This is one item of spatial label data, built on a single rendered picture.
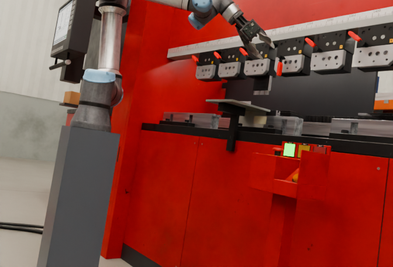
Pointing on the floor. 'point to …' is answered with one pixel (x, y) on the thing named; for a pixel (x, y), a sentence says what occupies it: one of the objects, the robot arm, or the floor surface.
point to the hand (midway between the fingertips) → (266, 52)
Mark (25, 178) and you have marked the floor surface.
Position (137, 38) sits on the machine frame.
